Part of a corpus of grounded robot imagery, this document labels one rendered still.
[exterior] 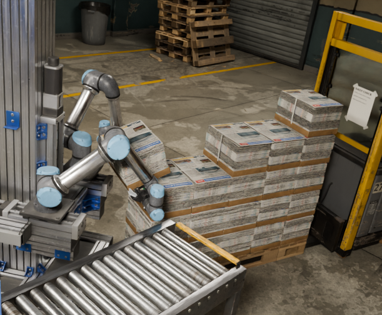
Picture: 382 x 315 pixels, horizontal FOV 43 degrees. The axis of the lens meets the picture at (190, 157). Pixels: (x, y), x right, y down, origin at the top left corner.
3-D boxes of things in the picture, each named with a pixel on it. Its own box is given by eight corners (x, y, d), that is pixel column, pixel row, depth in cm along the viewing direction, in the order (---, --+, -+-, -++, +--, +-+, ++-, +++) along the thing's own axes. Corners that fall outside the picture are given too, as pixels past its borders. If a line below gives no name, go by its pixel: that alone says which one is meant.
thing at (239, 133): (209, 125, 338) (209, 124, 338) (242, 122, 353) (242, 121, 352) (240, 147, 311) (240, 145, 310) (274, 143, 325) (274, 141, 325)
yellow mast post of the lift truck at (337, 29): (285, 204, 451) (332, 10, 377) (292, 203, 455) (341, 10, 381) (291, 209, 444) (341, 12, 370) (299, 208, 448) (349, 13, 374)
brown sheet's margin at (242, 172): (202, 153, 349) (203, 147, 347) (234, 149, 364) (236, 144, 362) (232, 177, 321) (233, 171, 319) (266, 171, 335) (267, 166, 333)
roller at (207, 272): (153, 240, 262) (158, 232, 262) (219, 286, 234) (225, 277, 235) (148, 238, 258) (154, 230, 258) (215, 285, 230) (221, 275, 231)
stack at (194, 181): (120, 264, 357) (129, 162, 322) (248, 234, 414) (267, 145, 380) (142, 297, 327) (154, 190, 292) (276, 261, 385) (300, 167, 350)
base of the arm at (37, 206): (28, 210, 258) (28, 194, 254) (40, 196, 272) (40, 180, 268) (55, 215, 257) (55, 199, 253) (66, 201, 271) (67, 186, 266)
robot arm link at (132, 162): (97, 127, 258) (144, 189, 283) (99, 135, 248) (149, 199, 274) (115, 115, 258) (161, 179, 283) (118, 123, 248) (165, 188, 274)
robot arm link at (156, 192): (147, 180, 268) (145, 197, 273) (152, 190, 259) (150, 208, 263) (162, 180, 271) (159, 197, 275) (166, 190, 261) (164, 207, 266)
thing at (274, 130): (242, 122, 353) (242, 121, 352) (272, 119, 367) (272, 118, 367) (274, 143, 325) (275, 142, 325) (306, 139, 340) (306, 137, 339)
